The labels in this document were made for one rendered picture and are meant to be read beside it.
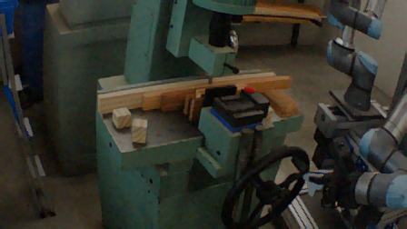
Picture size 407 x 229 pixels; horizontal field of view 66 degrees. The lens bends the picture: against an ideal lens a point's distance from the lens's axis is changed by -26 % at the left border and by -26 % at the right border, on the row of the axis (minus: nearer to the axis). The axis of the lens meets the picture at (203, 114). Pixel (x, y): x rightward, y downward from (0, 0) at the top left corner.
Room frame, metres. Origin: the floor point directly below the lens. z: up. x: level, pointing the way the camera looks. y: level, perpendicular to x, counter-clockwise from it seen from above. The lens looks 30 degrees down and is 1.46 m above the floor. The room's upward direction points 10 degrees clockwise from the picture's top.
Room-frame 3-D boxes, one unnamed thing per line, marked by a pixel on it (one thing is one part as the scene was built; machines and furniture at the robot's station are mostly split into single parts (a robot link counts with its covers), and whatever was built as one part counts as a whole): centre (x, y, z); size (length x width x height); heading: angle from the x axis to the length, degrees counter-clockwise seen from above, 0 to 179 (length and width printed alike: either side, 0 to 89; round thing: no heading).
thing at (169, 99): (1.03, 0.01, 0.92); 0.25 x 0.02 x 0.05; 126
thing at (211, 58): (1.08, 0.01, 1.03); 0.14 x 0.07 x 0.09; 36
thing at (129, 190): (1.16, 0.07, 0.36); 0.58 x 0.45 x 0.71; 36
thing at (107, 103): (1.06, 0.04, 0.93); 0.60 x 0.02 x 0.05; 126
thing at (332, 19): (1.23, -0.41, 1.25); 0.11 x 0.08 x 0.11; 61
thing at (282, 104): (1.12, -0.23, 0.92); 0.14 x 0.09 x 0.04; 36
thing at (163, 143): (0.96, -0.04, 0.87); 0.61 x 0.30 x 0.06; 126
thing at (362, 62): (1.47, -0.67, 0.98); 0.13 x 0.12 x 0.14; 61
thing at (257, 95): (0.89, -0.09, 0.99); 0.13 x 0.11 x 0.06; 126
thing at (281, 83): (1.10, -0.05, 0.92); 0.54 x 0.02 x 0.04; 126
